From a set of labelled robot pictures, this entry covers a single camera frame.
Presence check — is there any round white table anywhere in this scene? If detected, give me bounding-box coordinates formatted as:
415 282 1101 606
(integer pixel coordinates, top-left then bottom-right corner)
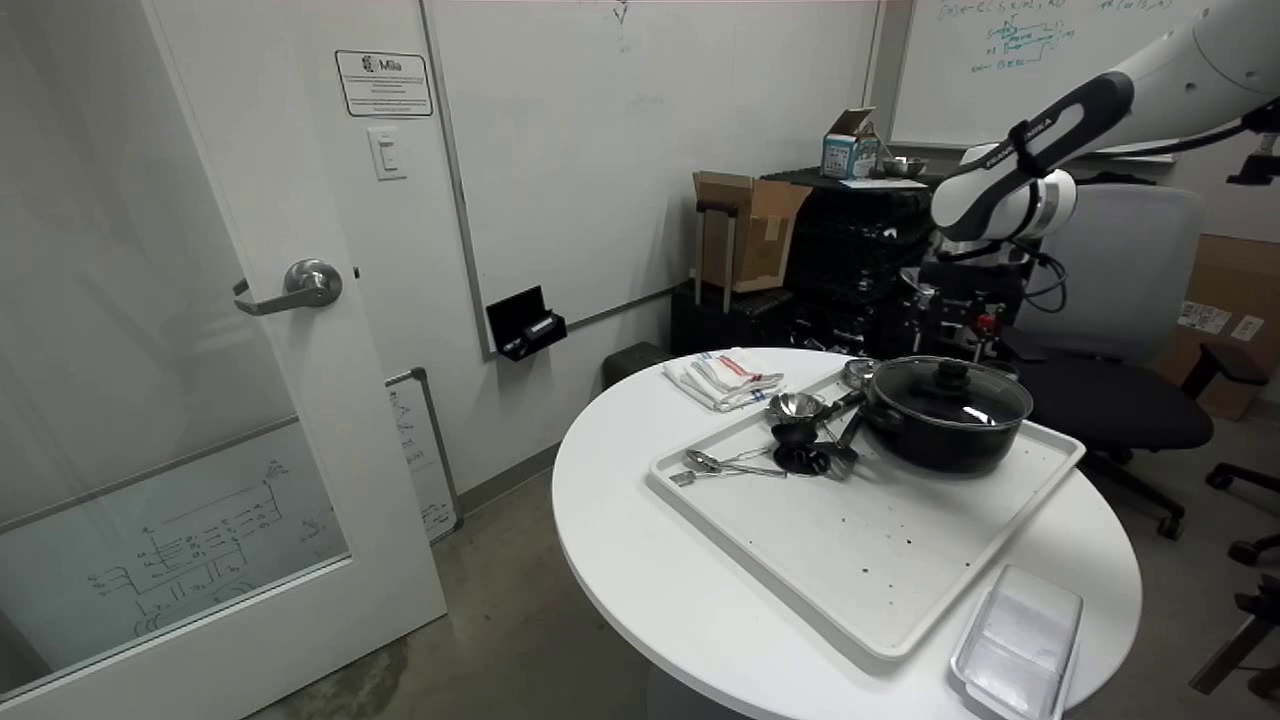
553 358 1146 720

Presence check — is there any black pot with handle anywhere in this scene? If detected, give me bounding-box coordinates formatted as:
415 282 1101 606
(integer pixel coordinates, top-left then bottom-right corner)
773 353 1035 480

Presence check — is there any black trash bin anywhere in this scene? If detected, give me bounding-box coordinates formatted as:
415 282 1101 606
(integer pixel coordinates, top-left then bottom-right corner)
602 343 666 387

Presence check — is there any metal spoon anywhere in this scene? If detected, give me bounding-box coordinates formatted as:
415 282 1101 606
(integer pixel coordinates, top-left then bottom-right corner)
674 447 789 482

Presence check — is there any cardboard box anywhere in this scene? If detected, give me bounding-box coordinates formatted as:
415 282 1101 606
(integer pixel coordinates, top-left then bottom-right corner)
694 172 808 292

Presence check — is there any clear plastic container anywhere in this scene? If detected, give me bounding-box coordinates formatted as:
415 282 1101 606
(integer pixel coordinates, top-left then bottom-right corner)
949 563 1086 720

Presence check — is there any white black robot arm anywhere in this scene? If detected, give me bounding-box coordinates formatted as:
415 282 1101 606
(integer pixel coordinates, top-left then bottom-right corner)
911 0 1280 332

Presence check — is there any black marker holder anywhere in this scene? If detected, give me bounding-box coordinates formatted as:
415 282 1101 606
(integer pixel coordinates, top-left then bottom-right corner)
488 282 570 358

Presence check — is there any glass pot lid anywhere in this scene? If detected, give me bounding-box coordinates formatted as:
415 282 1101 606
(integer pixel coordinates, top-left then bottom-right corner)
873 354 1031 426

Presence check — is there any white plastic tray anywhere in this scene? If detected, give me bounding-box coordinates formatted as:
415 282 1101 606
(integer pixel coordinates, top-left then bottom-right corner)
649 408 1086 662

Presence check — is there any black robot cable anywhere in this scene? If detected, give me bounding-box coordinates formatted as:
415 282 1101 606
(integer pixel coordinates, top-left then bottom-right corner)
1023 103 1280 316

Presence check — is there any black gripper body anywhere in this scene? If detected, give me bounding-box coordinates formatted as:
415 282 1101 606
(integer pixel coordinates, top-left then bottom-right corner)
919 264 1029 339

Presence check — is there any white door with handle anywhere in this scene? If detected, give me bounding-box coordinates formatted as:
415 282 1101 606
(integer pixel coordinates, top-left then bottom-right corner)
0 0 443 720

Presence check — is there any white folded cloth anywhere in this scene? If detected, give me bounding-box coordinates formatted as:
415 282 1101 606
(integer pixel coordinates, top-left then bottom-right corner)
666 353 782 410

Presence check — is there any wall whiteboard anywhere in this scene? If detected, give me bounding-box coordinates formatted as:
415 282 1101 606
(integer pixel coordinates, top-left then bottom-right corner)
422 0 886 329

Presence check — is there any black office chair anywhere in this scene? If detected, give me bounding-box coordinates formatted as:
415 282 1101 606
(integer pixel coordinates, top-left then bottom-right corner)
1008 184 1264 541

